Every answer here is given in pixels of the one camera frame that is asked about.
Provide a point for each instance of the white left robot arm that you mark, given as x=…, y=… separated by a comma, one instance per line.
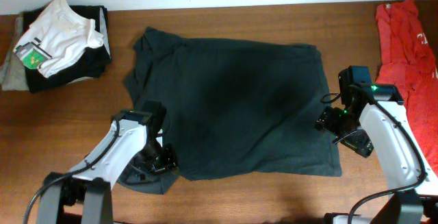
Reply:
x=132, y=147

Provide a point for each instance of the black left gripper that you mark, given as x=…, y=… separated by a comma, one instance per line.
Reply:
x=169, y=162

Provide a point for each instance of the red t-shirt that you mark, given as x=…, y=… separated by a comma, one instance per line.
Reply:
x=408, y=62

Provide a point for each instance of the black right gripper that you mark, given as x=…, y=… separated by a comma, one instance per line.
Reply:
x=361, y=144

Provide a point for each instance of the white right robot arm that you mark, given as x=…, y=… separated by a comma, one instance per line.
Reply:
x=374, y=119

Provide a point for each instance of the grey folded garment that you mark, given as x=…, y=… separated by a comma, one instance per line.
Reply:
x=12, y=70

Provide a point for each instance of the dark green Nike t-shirt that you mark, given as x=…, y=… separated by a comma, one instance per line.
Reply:
x=232, y=107

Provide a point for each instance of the white folded t-shirt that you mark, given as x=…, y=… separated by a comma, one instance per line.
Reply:
x=57, y=39

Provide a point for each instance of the black folded garment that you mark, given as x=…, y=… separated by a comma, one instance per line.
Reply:
x=91, y=64

